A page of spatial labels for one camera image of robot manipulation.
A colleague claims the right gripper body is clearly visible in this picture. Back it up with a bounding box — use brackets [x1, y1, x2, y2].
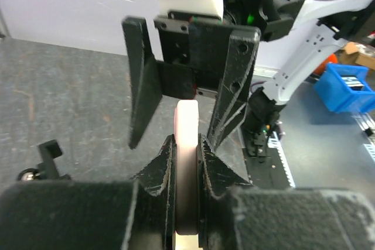
[154, 16, 234, 98]

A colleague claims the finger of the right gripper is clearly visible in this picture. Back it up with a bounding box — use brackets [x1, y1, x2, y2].
[207, 28, 261, 149]
[122, 16, 162, 149]

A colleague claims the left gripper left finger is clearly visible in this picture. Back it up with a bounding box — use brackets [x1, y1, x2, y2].
[1, 135, 176, 249]

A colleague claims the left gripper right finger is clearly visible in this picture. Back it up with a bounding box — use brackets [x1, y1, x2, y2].
[197, 135, 374, 249]

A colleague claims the pink smartphone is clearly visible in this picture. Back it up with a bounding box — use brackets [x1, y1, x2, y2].
[174, 100, 199, 249]

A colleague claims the black phone stand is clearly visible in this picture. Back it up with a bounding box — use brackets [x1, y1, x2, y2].
[16, 139, 71, 181]

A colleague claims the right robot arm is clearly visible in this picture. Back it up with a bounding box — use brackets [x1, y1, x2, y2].
[122, 0, 374, 158]

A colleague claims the blue plastic bin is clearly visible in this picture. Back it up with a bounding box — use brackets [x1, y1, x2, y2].
[313, 63, 374, 113]

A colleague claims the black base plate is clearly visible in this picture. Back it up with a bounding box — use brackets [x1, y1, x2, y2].
[240, 125, 289, 189]

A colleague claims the cable duct rail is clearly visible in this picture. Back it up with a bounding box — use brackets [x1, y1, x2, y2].
[268, 132, 296, 188]

